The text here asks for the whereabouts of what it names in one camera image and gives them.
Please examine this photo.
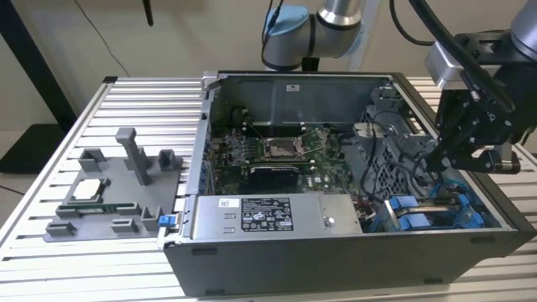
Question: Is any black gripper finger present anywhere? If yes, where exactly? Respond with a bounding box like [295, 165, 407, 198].
[425, 125, 468, 173]
[468, 143, 522, 174]

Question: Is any light blue disk wire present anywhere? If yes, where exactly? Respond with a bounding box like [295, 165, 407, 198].
[431, 175, 468, 206]

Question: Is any metal disk bay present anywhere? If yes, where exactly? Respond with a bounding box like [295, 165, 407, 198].
[377, 191, 493, 234]

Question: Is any perforated metal drive cage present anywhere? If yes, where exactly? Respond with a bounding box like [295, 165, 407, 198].
[351, 86, 444, 204]

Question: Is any green motherboard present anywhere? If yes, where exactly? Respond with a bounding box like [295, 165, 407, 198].
[209, 125, 367, 198]

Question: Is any silver power supply unit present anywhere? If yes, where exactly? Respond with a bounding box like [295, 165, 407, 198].
[191, 193, 364, 239]

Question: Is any CPU socket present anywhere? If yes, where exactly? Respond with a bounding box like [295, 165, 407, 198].
[261, 138, 304, 160]

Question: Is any thin metal locking lever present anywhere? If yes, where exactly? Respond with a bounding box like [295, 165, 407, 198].
[244, 121, 265, 140]

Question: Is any black and silver PC case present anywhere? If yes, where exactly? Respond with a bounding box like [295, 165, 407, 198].
[157, 69, 537, 298]

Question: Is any grey parts rack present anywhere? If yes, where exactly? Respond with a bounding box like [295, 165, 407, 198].
[44, 127, 185, 243]

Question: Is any green RAM stick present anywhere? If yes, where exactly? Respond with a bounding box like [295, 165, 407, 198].
[57, 203, 140, 214]

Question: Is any black antenna stick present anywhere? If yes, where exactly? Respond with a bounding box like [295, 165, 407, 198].
[141, 0, 155, 28]

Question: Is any silver CPU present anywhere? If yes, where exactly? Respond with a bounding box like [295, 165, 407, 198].
[72, 178, 107, 201]

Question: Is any black flat base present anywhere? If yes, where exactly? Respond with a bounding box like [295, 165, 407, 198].
[0, 123, 64, 174]

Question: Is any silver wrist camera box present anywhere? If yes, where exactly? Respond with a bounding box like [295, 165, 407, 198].
[424, 40, 472, 91]

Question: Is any black wrist mount bracket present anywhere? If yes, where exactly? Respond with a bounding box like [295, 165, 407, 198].
[455, 30, 518, 69]

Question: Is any red yellow black wire bundle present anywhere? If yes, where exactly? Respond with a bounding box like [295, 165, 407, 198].
[355, 194, 381, 220]

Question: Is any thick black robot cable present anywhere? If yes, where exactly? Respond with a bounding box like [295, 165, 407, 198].
[409, 0, 516, 113]

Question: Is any metal socket cover frame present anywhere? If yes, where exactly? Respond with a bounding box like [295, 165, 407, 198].
[300, 130, 333, 155]

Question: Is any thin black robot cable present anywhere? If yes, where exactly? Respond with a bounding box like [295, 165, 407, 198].
[388, 0, 439, 47]

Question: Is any thin dark wall cable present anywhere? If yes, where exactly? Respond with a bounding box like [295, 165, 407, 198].
[73, 0, 132, 77]

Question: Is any black slanted post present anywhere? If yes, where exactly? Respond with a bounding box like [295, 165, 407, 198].
[0, 0, 80, 127]

